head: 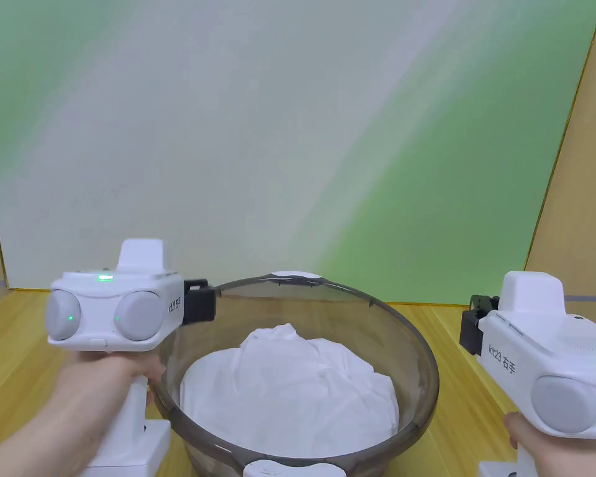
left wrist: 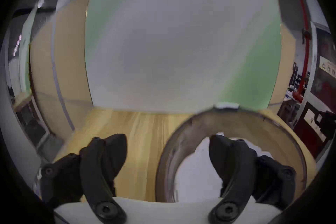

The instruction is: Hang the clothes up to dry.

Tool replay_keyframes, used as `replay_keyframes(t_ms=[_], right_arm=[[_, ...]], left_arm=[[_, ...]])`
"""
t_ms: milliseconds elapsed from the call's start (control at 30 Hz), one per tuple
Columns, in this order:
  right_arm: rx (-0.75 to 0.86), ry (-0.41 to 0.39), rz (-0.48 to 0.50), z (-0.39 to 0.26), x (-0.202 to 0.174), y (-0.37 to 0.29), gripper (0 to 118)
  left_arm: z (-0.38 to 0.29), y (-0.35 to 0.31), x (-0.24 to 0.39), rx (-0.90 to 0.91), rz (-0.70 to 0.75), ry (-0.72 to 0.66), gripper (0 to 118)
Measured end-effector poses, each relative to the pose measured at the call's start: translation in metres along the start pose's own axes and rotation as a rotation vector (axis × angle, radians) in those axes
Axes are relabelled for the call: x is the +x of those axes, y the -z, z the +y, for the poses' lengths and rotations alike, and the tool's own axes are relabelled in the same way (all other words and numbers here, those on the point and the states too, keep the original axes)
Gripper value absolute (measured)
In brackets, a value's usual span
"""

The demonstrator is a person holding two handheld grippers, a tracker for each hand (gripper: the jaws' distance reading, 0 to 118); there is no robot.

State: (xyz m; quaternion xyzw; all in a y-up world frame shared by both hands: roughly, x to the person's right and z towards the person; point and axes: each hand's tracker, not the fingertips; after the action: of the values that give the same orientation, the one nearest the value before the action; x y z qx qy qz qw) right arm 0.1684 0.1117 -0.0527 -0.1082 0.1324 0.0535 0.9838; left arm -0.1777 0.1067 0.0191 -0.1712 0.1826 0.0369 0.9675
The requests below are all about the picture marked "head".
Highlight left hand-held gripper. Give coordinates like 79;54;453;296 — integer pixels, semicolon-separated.
46;239;217;477

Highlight white backdrop board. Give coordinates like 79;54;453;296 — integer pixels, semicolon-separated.
0;0;596;305

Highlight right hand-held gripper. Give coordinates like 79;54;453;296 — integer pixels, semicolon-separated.
459;270;596;477

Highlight person's left hand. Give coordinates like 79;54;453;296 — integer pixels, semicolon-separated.
29;353;167;470

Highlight transparent grey round basin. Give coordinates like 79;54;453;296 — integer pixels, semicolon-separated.
151;270;440;477

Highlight person's left forearm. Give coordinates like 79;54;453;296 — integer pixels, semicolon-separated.
0;400;88;477

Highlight white cloth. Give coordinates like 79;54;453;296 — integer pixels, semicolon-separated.
178;322;400;450

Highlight person's right hand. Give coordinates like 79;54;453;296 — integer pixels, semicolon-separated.
503;412;596;477

